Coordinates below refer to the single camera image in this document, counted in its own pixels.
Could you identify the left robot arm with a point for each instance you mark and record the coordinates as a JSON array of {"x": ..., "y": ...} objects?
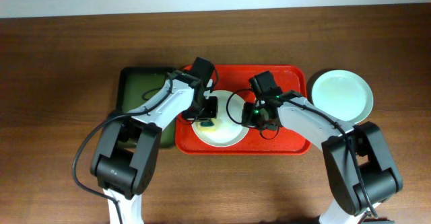
[{"x": 125, "y": 158}]

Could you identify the light green plate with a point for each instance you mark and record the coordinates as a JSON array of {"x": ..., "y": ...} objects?
[{"x": 343, "y": 94}]

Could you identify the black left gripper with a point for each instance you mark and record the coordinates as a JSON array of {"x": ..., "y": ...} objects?
[{"x": 209, "y": 107}]

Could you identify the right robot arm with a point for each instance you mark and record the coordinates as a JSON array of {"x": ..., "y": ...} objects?
[{"x": 360, "y": 168}]

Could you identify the cream white plate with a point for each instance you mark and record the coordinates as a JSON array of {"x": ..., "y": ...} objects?
[{"x": 228, "y": 133}]

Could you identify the yellow green scrub sponge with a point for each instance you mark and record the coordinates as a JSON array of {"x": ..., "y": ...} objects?
[{"x": 209, "y": 124}]

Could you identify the dark green water tray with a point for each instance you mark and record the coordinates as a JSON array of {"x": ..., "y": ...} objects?
[{"x": 133, "y": 83}]

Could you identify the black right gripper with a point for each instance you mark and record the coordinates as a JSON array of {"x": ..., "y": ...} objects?
[{"x": 245, "y": 118}]

